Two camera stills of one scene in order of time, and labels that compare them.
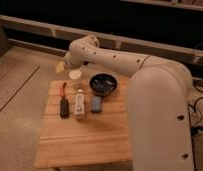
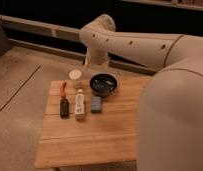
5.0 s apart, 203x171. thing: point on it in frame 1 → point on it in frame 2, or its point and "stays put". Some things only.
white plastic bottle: [79, 104] stays put
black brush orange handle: [64, 103] stays put
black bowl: [103, 84] stays put
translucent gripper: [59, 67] → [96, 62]
